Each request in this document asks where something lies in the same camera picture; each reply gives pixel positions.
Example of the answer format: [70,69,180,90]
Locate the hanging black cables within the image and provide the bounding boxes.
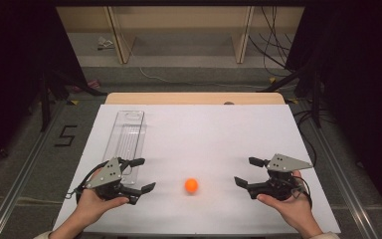
[248,5,300,73]

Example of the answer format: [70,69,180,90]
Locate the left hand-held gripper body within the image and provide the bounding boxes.
[85,156,130,201]

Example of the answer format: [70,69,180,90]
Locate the person's left hand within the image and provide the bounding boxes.
[76,168,130,222]

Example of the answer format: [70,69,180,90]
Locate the black metal stand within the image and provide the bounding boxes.
[39,64,108,132]
[258,63,323,129]

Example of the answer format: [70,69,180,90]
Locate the white board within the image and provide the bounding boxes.
[53,104,342,235]

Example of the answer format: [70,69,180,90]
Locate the orange ball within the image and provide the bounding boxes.
[184,177,199,194]

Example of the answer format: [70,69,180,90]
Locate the person's right hand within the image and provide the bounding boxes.
[257,169,322,235]

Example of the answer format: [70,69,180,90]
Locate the clear plastic tray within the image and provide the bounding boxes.
[101,110,146,186]

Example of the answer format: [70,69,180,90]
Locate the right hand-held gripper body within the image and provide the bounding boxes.
[247,152,313,201]

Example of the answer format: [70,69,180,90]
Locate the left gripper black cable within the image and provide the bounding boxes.
[65,161,110,201]

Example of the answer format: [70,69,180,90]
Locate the pink cloth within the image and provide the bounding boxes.
[71,79,101,94]

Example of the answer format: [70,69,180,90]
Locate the wooden shelf unit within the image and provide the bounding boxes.
[55,5,305,65]

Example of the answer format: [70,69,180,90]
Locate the wooden table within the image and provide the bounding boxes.
[104,92,287,106]

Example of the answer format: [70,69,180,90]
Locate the metal floor rail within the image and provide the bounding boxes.
[291,99,379,239]
[0,99,65,239]

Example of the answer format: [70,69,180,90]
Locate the black floor cables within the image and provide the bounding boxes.
[292,109,337,167]

